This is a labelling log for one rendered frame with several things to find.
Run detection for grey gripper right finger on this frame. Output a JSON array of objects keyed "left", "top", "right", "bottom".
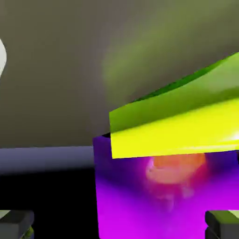
[{"left": 204, "top": 209, "right": 239, "bottom": 239}]

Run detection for large magenta box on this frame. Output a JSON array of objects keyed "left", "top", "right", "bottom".
[{"left": 92, "top": 132, "right": 239, "bottom": 239}]

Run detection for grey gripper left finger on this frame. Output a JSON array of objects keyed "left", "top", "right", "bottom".
[{"left": 0, "top": 210, "right": 35, "bottom": 239}]

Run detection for small yellow-green cube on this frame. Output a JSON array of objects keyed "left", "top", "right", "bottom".
[{"left": 109, "top": 52, "right": 239, "bottom": 159}]

